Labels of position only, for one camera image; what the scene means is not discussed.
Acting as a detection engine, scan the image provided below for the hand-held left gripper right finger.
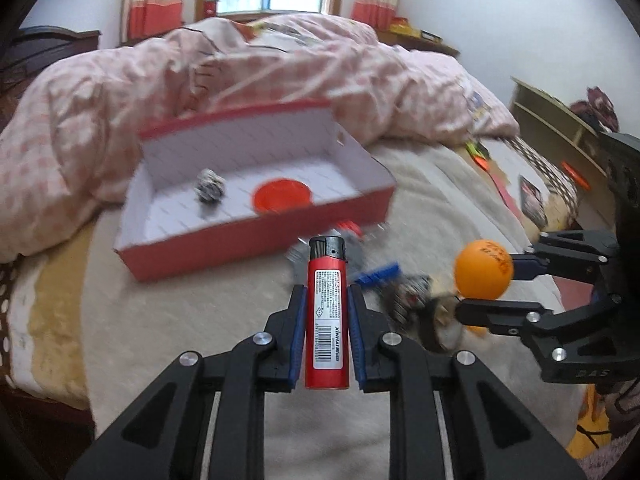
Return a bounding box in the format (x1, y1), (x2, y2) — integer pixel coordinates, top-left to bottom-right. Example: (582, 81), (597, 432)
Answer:
(347, 284), (587, 480)

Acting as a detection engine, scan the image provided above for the red round lid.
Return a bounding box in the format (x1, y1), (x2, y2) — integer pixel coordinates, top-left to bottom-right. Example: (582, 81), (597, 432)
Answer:
(251, 178), (313, 215)

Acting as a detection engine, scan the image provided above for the dark booklet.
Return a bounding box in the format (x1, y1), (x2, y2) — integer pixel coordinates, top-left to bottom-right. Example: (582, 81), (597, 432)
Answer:
(519, 175), (548, 226)

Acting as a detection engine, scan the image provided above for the dark patterned fabric pouch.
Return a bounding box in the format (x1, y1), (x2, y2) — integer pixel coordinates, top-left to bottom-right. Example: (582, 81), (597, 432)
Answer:
(387, 274), (436, 323)

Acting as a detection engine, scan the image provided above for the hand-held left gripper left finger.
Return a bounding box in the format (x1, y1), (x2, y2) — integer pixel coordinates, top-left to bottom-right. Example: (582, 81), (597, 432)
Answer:
(65, 284), (307, 480)

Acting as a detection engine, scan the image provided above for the red lighter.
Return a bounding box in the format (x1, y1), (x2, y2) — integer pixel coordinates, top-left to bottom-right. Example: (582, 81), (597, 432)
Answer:
(305, 236), (349, 391)

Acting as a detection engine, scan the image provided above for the red paper envelope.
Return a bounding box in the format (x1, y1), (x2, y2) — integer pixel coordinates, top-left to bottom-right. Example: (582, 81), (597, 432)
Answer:
(492, 170), (526, 221)

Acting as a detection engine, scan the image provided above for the orange ping-pong ball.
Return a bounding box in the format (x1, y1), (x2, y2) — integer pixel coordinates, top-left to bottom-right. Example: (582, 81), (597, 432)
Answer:
(454, 240), (514, 300)

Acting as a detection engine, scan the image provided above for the blue clothespin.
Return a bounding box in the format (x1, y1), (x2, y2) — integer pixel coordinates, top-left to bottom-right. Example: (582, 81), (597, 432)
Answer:
(352, 262), (401, 288)

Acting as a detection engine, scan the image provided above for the green and orange wrapper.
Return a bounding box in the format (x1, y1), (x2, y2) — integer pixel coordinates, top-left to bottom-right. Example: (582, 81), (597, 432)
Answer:
(465, 140), (492, 171)

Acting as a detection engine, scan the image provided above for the light wooden shelf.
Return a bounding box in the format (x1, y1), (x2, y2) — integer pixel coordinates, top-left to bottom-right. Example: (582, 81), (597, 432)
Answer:
(510, 76), (613, 231)

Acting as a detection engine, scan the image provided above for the crumpled white grey ball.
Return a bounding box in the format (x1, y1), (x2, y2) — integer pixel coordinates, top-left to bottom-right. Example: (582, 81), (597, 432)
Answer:
(195, 168), (226, 204)

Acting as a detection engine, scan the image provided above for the dark red cloth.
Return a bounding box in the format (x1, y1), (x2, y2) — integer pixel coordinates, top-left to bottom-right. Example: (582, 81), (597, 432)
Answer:
(570, 86), (621, 133)

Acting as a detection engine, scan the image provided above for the yellow and red package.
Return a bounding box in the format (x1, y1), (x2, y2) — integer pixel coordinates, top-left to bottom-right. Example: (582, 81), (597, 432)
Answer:
(390, 16), (423, 37)

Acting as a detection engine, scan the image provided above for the orange disc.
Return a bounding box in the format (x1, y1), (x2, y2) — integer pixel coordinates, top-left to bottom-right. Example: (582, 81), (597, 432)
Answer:
(560, 161), (592, 192)

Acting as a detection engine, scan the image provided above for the pink checked quilt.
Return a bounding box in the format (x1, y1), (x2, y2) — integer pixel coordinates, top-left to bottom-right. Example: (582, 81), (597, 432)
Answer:
(0, 14), (521, 266)

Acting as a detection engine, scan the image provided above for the red cardboard box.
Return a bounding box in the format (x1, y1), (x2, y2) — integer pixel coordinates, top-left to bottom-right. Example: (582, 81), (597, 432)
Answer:
(112, 99), (397, 283)

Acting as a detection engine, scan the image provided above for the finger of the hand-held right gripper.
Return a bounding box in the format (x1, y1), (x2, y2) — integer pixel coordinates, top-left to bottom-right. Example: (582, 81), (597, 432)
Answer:
(456, 294), (623, 361)
(510, 229), (622, 287)

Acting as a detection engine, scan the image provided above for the wooden nightstand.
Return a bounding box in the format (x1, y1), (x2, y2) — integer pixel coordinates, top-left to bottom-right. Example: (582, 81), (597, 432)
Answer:
(377, 30), (461, 58)

